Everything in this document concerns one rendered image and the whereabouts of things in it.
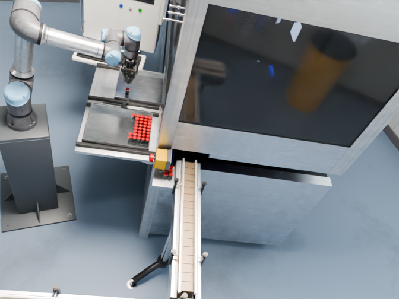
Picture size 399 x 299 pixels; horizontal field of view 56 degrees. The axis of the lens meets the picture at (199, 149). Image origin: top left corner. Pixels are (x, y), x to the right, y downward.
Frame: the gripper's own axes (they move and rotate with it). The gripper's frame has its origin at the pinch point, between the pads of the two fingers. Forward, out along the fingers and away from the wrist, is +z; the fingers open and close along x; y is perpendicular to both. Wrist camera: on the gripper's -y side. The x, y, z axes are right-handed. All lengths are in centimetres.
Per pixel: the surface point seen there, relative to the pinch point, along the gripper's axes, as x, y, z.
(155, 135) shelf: 18.7, 28.7, 10.2
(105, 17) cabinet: -21, -55, -1
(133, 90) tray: 3.3, -3.7, 10.1
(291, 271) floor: 132, 62, 97
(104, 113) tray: -10.0, 17.8, 10.2
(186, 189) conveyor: 36, 64, 5
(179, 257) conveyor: 33, 101, 1
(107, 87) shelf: -11.8, -2.9, 10.4
